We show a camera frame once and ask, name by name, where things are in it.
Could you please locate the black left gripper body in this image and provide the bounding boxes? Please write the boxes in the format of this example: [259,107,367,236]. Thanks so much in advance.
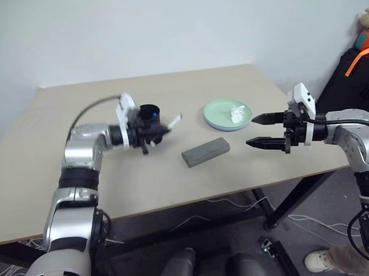
[129,113,157,156]

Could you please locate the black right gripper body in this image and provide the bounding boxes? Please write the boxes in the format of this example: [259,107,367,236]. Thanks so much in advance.
[281,108,309,155]

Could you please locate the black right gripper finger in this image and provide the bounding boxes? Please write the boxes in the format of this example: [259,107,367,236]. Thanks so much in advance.
[246,136,286,152]
[251,111,285,127]

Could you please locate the white marker with black cap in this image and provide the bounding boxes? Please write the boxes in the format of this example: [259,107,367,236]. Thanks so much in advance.
[149,113,184,146]

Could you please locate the crumpled white tissue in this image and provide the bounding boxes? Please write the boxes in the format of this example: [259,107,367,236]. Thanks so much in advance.
[230,103,248,124]

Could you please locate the light blue plate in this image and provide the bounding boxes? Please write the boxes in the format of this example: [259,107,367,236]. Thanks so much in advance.
[205,117,251,134]

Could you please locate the grey rectangular block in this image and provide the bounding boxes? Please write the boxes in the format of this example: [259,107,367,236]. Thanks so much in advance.
[181,136,231,169]

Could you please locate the mint green plate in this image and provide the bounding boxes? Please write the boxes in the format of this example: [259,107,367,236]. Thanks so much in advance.
[202,98,253,131]

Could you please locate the black case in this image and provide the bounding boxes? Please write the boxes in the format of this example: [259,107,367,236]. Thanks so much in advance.
[314,46,369,116]

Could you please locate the black wheeled stand base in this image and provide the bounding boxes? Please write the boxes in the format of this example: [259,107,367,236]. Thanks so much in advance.
[257,235,302,276]

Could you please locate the dark rounded padded shape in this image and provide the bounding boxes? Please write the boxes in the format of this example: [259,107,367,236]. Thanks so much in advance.
[156,247,198,276]
[224,252,263,276]

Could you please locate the brown plush toy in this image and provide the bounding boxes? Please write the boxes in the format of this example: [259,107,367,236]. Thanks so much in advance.
[353,7,369,53]

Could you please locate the person's white shoe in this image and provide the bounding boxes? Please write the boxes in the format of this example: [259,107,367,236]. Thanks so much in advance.
[304,249,332,274]

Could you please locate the person's beige trouser leg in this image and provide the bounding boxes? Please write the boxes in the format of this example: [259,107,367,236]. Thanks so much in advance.
[326,243,369,276]

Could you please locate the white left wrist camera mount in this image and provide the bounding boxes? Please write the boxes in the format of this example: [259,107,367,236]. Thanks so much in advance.
[115,91,139,147]

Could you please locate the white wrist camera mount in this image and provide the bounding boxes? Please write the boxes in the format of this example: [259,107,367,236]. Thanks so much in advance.
[285,81,318,147]
[115,91,139,147]

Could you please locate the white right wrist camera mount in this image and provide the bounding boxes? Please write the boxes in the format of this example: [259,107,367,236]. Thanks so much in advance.
[285,81,318,147]

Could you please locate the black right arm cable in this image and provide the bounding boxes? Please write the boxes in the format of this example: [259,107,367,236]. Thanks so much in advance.
[304,114,369,130]

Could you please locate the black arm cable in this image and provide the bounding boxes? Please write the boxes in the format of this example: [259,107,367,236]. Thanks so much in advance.
[68,96,124,134]
[304,114,369,130]

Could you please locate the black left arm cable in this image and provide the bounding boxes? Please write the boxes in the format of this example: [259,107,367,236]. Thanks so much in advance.
[68,96,124,134]

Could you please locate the black table frame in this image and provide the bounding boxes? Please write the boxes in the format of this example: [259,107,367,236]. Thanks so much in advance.
[0,168,340,269]

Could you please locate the white floor cable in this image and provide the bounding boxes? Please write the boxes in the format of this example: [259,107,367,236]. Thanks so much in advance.
[287,212,362,242]
[168,215,210,234]
[204,195,268,214]

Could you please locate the orange strap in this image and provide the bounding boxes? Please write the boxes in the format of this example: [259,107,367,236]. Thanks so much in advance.
[344,43,369,78]

